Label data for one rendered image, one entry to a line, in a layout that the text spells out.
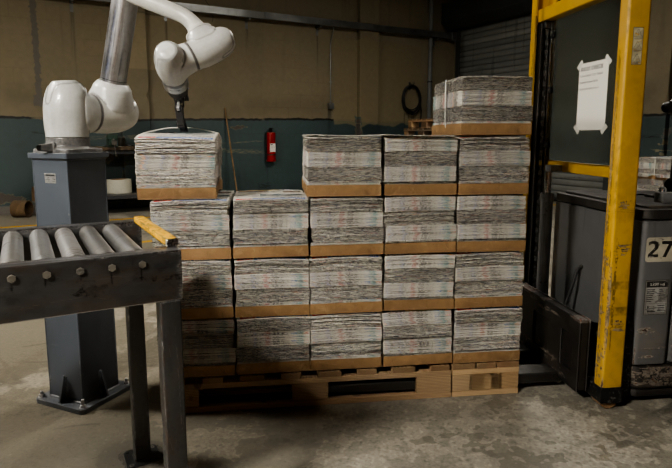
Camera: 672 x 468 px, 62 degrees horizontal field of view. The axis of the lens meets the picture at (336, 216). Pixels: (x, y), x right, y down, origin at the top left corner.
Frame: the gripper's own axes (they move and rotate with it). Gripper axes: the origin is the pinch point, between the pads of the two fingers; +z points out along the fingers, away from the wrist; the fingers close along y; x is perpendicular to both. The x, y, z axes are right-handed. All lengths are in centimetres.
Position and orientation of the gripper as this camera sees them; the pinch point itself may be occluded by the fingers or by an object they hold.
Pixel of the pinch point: (184, 113)
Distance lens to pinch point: 233.4
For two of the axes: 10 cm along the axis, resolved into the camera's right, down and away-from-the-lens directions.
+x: 9.9, -0.2, 1.2
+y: 0.6, 9.4, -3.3
